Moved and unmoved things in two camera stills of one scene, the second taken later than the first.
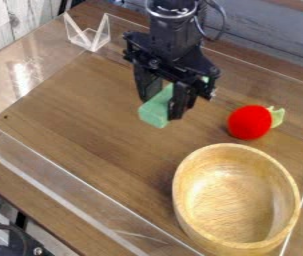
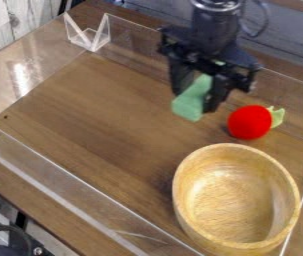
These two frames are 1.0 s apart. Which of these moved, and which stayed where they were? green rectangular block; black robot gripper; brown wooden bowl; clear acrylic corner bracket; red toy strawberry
Moved: green rectangular block; black robot gripper
Stayed: brown wooden bowl; red toy strawberry; clear acrylic corner bracket
